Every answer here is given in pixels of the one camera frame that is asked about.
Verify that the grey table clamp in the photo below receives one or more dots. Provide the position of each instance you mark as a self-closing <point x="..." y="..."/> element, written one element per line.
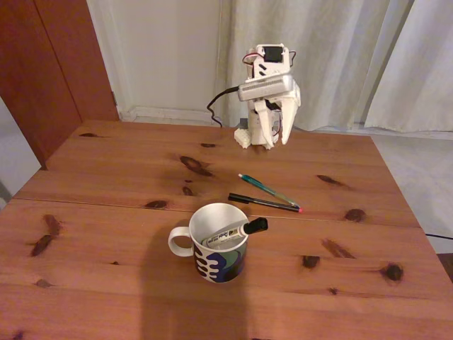
<point x="245" y="123"/>

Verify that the teal ballpoint pen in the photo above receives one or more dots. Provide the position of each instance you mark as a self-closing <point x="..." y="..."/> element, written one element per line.
<point x="258" y="184"/>

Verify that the brown wooden door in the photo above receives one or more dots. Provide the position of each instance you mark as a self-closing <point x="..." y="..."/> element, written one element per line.
<point x="42" y="71"/>

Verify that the white patterned mug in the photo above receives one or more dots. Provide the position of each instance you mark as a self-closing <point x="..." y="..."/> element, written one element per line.
<point x="219" y="262"/>

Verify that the white curtain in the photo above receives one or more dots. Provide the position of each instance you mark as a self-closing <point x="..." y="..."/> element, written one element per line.
<point x="336" y="35"/>
<point x="431" y="71"/>

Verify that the black fineliner pen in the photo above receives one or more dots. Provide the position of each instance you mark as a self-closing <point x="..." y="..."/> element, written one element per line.
<point x="258" y="201"/>

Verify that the white marker with black cap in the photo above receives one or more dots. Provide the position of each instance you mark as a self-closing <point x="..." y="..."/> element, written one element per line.
<point x="255" y="226"/>

